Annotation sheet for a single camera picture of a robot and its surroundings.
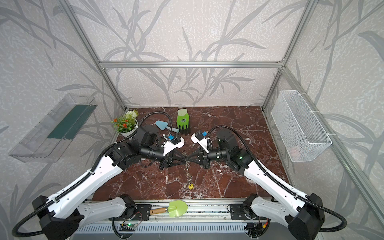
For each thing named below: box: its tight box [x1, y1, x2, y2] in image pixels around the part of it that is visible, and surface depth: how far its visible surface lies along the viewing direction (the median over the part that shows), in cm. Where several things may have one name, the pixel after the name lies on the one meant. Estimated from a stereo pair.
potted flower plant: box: [110, 110, 139, 137], surface depth 95 cm
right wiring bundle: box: [244, 217, 269, 240], surface depth 72 cm
